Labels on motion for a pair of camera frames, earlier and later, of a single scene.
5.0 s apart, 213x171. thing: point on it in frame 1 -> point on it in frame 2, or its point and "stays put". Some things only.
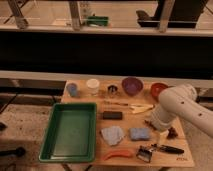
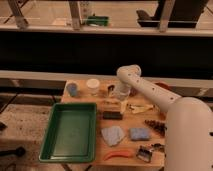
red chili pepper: x=126 y=153 stays put
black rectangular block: x=112 y=115 stays put
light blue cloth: x=113 y=135 stays put
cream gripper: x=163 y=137 -> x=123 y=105
